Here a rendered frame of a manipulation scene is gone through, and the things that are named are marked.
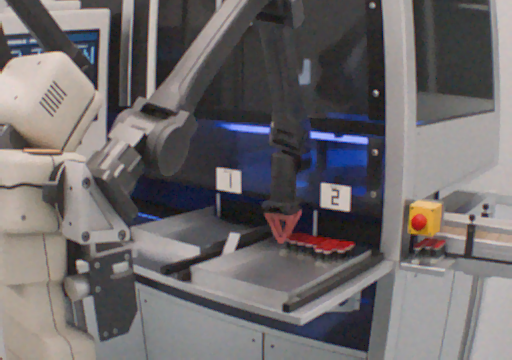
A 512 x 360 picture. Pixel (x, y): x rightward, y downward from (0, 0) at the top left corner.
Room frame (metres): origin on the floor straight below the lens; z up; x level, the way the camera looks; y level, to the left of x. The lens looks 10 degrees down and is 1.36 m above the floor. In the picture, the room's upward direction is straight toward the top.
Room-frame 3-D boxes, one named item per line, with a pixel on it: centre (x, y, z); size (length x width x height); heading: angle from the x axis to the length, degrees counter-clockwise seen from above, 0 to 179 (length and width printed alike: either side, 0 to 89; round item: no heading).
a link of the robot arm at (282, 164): (1.43, -0.07, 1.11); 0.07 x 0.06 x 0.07; 153
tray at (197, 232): (1.65, 0.13, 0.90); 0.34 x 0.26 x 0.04; 142
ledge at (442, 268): (1.40, -0.44, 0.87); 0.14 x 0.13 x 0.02; 142
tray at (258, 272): (1.35, -0.07, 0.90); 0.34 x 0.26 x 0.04; 142
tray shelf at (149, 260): (1.49, 0.04, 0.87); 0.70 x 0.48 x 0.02; 52
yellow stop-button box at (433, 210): (1.38, -0.41, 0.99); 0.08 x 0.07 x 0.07; 142
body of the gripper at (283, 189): (1.42, -0.06, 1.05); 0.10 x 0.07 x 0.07; 157
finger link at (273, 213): (1.42, -0.06, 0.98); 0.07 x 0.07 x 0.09; 67
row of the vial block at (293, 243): (1.43, -0.13, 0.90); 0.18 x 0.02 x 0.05; 52
